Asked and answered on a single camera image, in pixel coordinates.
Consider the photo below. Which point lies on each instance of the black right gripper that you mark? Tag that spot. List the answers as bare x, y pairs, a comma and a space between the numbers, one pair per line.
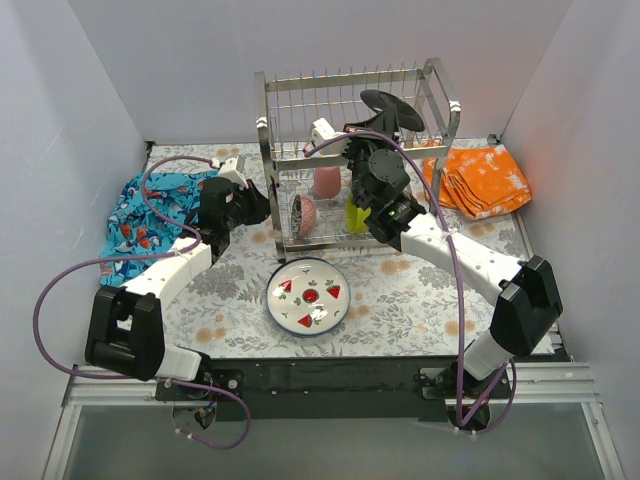
379, 122

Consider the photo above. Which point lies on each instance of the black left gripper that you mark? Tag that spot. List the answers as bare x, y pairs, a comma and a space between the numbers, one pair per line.
252, 203

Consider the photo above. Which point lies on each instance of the black glossy plate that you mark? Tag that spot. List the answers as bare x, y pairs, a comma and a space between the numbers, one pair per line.
383, 102

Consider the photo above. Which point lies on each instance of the pink patterned bowl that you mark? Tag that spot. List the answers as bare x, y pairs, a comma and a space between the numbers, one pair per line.
303, 218

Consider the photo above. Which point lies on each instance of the pink plastic cup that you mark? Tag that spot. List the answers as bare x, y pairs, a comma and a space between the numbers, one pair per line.
327, 182

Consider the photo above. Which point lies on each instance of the lime green bowl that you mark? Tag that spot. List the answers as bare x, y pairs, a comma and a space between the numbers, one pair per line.
356, 218

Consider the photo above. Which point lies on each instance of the white plate with strawberry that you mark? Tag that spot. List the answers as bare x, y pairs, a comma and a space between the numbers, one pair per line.
308, 297

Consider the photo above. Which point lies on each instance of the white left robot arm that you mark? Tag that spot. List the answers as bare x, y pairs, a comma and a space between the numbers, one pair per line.
126, 329

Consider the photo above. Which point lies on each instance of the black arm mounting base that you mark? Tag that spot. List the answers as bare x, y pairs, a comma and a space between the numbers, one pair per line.
414, 387

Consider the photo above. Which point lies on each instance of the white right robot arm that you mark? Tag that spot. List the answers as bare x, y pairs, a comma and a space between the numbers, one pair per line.
524, 294

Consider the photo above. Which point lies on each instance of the steel two-tier dish rack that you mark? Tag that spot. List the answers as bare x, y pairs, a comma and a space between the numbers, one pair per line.
285, 111

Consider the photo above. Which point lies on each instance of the orange white folded cloth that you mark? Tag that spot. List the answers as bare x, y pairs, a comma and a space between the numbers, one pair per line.
483, 182

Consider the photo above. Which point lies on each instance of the blue shark print cloth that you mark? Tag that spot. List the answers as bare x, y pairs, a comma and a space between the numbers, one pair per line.
138, 226

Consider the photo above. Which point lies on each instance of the floral table mat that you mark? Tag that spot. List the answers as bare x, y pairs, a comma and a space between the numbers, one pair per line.
400, 305

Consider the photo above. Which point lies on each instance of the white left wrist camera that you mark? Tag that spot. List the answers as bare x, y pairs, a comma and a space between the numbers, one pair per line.
232, 169

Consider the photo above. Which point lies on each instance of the aluminium frame rail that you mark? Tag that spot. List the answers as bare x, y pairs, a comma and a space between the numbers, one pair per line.
536, 383

